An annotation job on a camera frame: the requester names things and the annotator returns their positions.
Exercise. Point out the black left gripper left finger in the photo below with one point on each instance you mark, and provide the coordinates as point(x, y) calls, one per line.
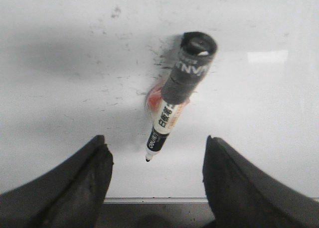
point(68, 196)

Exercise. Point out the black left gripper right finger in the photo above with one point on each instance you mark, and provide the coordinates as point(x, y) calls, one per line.
point(241, 195)

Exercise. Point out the black and white whiteboard marker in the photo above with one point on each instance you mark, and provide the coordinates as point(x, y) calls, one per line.
point(166, 100)

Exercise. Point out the white whiteboard with aluminium frame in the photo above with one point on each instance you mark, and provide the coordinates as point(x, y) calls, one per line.
point(73, 69)

